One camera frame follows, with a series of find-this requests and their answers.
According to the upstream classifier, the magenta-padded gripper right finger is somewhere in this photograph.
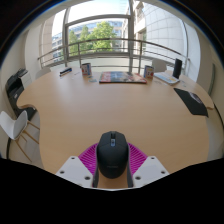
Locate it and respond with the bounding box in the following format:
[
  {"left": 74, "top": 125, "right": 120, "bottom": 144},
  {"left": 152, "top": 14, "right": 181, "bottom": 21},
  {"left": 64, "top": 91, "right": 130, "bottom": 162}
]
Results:
[{"left": 127, "top": 143, "right": 170, "bottom": 188}]

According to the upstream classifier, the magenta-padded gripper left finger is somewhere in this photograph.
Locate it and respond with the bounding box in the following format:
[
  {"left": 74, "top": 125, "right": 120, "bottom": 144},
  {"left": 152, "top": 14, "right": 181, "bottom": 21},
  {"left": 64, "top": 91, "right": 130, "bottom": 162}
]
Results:
[{"left": 55, "top": 143, "right": 99, "bottom": 188}]

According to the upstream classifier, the black computer mouse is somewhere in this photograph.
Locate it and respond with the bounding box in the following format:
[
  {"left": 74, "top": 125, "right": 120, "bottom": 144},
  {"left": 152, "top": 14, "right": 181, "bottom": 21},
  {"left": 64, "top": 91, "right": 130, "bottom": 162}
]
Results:
[{"left": 96, "top": 130, "right": 130, "bottom": 180}]

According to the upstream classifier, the black mouse pad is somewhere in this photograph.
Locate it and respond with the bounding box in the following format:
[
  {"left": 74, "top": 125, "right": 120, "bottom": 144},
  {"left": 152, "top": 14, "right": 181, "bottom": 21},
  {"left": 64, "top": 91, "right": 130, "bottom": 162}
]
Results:
[{"left": 173, "top": 87, "right": 210, "bottom": 118}]

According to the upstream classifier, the white chair with wooden legs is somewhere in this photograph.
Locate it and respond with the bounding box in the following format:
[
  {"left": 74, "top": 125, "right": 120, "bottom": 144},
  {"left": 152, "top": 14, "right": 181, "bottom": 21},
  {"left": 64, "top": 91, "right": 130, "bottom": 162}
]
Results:
[{"left": 0, "top": 109, "right": 41, "bottom": 163}]

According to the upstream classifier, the red magazine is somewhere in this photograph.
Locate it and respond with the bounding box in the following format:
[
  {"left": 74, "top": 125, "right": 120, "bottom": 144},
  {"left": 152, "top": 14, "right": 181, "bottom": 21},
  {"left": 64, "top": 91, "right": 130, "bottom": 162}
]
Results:
[{"left": 98, "top": 70, "right": 148, "bottom": 84}]

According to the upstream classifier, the blue stapler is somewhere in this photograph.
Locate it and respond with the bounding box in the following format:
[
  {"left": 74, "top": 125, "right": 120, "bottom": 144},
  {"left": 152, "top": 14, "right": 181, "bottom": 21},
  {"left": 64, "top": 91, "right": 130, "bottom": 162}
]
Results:
[{"left": 59, "top": 67, "right": 73, "bottom": 77}]

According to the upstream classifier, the black office printer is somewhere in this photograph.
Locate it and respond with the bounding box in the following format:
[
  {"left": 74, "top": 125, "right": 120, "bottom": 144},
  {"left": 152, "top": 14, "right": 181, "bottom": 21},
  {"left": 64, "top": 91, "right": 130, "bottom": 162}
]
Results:
[{"left": 4, "top": 68, "right": 38, "bottom": 121}]

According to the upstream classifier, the small printed cup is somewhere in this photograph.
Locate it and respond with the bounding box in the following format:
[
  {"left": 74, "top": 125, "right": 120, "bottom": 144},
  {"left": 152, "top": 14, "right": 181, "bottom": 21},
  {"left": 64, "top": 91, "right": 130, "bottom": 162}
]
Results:
[{"left": 81, "top": 62, "right": 92, "bottom": 76}]

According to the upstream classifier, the black cylindrical speaker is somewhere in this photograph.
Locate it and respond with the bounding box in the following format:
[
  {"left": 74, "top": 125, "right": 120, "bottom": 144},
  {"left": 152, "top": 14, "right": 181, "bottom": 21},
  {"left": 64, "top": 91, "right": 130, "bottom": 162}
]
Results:
[{"left": 172, "top": 58, "right": 184, "bottom": 80}]

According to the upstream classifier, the metal balcony railing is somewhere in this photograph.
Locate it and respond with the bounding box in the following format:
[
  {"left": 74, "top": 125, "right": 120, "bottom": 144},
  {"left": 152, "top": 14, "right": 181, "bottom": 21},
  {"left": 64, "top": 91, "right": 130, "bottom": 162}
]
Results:
[{"left": 37, "top": 38, "right": 191, "bottom": 76}]

